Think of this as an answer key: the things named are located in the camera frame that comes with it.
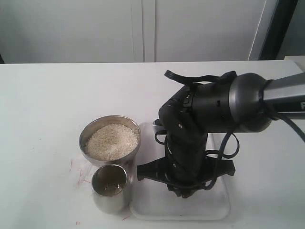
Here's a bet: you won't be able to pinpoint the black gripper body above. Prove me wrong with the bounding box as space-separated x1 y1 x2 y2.
137 131 235 190

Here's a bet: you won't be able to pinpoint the brown wooden spoon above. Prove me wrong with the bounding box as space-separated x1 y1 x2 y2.
180 189 194 198

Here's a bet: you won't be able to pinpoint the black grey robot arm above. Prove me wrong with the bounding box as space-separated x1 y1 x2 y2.
137 71 305 198

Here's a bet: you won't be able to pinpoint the white rice grains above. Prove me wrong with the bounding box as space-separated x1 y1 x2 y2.
85 124 138 161

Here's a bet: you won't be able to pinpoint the steel bowl of rice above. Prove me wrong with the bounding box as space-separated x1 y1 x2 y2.
79 115 141 169

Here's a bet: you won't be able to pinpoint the white plastic tray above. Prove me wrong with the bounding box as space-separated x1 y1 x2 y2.
130 123 230 221

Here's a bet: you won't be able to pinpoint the small steel cup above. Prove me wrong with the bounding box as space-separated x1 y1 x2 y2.
91 165 132 214

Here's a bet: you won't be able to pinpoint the white cabinet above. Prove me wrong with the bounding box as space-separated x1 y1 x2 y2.
0 0 277 63

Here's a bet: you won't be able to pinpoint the black cable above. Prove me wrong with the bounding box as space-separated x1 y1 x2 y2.
154 69 305 191

